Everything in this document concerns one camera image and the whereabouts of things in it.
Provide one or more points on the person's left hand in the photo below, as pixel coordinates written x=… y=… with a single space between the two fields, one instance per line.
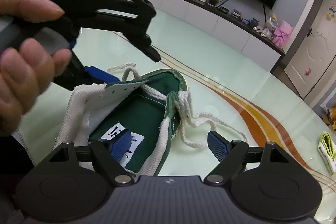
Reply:
x=27 y=72

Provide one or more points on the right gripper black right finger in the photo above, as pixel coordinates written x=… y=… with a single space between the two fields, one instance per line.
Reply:
x=263 y=180

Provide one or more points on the white shoelace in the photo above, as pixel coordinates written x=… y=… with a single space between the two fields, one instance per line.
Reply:
x=183 y=105

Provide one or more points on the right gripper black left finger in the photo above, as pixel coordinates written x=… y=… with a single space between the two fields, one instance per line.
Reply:
x=76 y=179

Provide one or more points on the white interior door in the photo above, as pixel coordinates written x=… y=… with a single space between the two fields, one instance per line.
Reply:
x=316 y=52

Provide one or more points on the cardboard boxes and bags pile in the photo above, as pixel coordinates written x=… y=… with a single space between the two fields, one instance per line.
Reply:
x=329 y=117

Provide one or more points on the green canvas sneaker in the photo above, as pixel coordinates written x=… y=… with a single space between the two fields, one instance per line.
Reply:
x=144 y=105

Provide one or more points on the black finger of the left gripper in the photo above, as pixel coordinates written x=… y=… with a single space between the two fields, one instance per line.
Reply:
x=77 y=74
x=130 y=17

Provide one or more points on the white TV cabinet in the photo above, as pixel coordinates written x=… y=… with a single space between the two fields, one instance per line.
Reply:
x=225 y=28

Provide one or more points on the yellow white folded cloth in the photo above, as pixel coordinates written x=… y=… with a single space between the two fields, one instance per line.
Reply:
x=326 y=148

